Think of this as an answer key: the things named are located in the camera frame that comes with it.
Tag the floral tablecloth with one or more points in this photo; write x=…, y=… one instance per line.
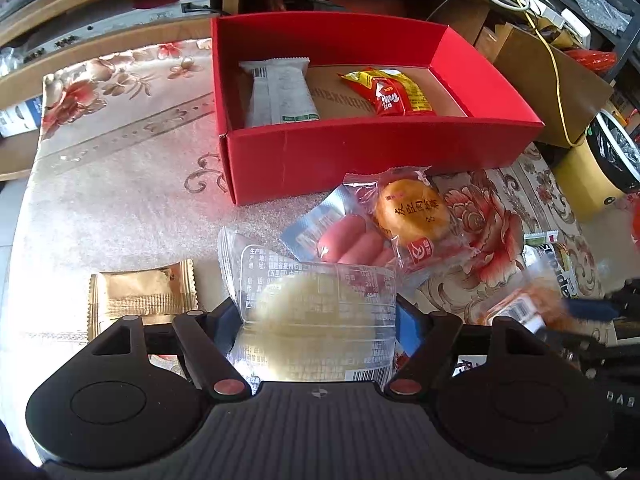
x=125, y=175

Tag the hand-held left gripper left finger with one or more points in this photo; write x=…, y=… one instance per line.
x=227, y=317

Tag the black metal rack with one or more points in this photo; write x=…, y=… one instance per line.
x=627, y=40

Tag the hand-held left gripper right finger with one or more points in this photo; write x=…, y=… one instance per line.
x=407, y=325

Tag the silver media player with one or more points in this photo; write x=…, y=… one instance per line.
x=100, y=27

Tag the yellow trash bin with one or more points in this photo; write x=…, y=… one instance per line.
x=580, y=185

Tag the red snack packet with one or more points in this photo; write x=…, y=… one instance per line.
x=390, y=95

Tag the gold snack packet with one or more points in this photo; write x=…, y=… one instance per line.
x=140, y=292

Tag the orange snack packet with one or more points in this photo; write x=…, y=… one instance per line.
x=520, y=300

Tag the red plastic bag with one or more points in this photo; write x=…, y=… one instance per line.
x=631, y=217

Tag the red cardboard box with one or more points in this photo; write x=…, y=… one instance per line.
x=350, y=160

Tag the grey white snack packet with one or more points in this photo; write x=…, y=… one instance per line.
x=280, y=95

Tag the sausage packet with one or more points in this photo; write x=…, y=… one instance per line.
x=350, y=240

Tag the clear rice cracker packet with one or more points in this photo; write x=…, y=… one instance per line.
x=310, y=305

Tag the round pastry packet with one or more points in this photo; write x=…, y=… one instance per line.
x=412, y=212

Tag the orange plastic bag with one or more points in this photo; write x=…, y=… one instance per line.
x=592, y=60

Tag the blue white box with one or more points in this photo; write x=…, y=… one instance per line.
x=20, y=117

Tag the white green biscuit packet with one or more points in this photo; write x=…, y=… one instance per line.
x=560, y=260

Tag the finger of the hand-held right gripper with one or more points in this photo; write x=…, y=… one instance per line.
x=592, y=310
x=575, y=342

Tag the brown cardboard box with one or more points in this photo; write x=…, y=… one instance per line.
x=530, y=75

